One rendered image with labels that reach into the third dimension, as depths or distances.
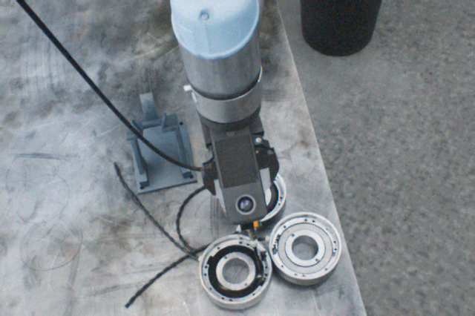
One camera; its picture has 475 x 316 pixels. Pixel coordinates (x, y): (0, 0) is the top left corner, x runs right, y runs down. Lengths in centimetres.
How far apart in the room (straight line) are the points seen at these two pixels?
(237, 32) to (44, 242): 57
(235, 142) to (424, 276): 121
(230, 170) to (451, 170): 138
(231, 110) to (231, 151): 7
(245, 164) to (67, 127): 51
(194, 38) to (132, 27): 70
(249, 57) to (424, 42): 177
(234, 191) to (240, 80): 14
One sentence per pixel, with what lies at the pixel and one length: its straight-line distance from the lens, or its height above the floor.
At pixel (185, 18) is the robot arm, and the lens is 48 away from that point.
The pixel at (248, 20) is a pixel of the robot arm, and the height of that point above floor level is 126.
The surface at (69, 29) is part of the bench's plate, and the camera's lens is 122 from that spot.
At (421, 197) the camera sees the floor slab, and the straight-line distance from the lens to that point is 186.
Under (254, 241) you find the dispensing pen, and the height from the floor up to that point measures 88.
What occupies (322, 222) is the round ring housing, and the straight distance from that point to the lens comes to 86.
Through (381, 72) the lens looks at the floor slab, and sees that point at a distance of 213.
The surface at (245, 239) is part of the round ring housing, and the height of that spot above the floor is 83.
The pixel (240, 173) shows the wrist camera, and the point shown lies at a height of 108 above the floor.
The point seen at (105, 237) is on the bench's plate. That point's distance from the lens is 92.
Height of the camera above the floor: 160
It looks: 58 degrees down
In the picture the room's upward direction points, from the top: 8 degrees counter-clockwise
